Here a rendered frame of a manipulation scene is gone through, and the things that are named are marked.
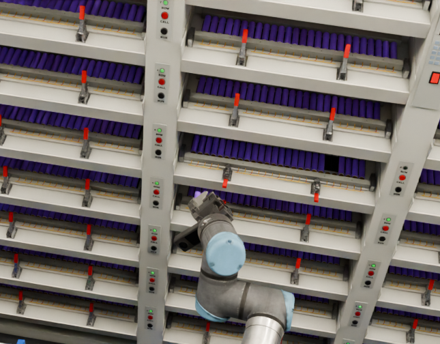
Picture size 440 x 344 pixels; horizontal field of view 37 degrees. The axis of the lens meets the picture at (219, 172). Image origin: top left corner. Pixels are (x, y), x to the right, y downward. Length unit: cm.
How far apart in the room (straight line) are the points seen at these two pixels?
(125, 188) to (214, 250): 70
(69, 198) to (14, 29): 58
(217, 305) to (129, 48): 72
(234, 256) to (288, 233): 60
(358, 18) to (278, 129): 39
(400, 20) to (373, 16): 7
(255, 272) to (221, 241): 73
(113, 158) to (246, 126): 43
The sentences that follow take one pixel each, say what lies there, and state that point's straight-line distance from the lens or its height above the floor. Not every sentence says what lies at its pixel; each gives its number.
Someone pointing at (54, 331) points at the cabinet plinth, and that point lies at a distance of 270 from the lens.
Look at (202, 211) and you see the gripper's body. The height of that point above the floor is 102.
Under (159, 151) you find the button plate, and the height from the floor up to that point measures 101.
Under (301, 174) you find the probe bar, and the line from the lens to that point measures 197.
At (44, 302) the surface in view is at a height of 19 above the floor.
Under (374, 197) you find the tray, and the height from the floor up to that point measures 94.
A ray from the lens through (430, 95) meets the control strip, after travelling 179.
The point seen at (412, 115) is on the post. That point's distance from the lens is 182.
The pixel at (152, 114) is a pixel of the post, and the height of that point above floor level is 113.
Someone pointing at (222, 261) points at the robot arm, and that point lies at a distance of 151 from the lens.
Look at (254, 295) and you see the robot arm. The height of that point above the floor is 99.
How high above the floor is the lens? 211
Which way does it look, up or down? 36 degrees down
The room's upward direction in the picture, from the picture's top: 7 degrees clockwise
